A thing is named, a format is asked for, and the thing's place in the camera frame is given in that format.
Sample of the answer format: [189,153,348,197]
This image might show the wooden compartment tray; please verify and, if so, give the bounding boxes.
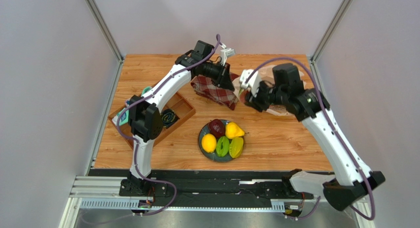
[108,92,196,149]

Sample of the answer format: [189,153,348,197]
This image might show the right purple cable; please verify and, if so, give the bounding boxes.
[244,57,376,221]

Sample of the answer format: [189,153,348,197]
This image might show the yellow fake pear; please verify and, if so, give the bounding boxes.
[225,122,245,139]

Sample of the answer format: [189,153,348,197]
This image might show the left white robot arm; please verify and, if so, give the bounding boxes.
[121,40,235,195]

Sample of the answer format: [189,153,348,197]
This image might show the yellow fake banana piece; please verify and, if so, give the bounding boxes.
[229,137,244,159]

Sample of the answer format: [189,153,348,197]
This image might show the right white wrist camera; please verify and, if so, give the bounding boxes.
[239,69,262,96]

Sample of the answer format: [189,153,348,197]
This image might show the red fake watermelon slice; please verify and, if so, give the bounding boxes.
[238,89,249,104]

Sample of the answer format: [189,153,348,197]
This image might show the yellow fake fruit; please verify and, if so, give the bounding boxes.
[201,133,217,153]

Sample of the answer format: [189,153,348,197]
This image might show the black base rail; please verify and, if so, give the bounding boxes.
[88,169,318,209]

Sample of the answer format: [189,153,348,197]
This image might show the red plaid cloth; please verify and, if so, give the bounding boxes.
[190,75,239,110]

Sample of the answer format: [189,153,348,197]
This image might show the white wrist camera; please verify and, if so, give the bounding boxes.
[239,69,262,96]
[219,43,236,66]

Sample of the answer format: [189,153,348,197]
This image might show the purple cable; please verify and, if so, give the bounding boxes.
[244,57,376,221]
[116,34,222,217]

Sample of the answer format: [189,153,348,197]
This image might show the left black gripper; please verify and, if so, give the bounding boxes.
[202,61,235,93]

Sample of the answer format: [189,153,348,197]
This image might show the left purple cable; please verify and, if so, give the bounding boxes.
[116,34,222,217]

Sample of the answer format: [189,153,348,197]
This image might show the translucent plastic bag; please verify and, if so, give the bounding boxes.
[234,63,305,116]

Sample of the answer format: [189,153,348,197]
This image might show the blue ceramic plate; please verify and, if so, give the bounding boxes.
[198,120,245,163]

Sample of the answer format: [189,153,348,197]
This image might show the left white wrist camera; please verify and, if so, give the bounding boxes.
[219,43,236,66]

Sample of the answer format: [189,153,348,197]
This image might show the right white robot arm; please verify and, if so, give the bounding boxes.
[239,63,385,211]

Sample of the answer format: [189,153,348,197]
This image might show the aluminium frame rail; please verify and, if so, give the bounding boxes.
[70,176,316,213]

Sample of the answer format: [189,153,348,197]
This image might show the green fake fruit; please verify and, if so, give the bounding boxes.
[215,136,230,157]

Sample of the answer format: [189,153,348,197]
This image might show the dark red fake fruit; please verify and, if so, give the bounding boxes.
[208,119,225,138]

